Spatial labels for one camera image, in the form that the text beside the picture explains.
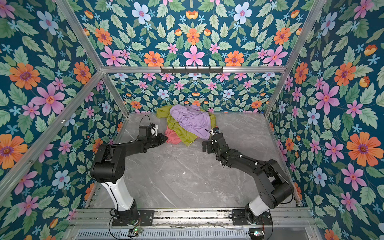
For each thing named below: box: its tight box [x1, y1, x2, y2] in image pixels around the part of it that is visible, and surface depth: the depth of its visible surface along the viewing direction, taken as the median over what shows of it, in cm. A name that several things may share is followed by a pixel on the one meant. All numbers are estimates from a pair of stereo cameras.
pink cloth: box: [164, 126, 182, 145], surface depth 103 cm
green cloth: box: [156, 105, 217, 147], surface depth 105 cm
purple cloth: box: [169, 104, 212, 141], surface depth 106 cm
